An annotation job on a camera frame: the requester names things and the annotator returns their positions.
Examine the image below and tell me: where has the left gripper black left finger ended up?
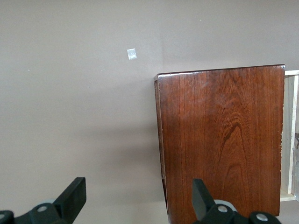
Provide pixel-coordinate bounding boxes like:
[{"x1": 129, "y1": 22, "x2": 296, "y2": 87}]
[{"x1": 0, "y1": 176, "x2": 87, "y2": 224}]

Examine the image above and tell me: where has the wooden drawer with white handle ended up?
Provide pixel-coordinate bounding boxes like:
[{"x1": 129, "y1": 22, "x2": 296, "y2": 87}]
[{"x1": 279, "y1": 69, "x2": 299, "y2": 203}]

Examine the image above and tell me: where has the dark brown wooden cabinet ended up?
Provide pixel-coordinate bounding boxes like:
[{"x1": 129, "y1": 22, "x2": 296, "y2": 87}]
[{"x1": 153, "y1": 64, "x2": 286, "y2": 224}]

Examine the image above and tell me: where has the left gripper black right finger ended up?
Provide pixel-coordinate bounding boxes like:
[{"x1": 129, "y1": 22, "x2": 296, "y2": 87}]
[{"x1": 191, "y1": 178, "x2": 282, "y2": 224}]

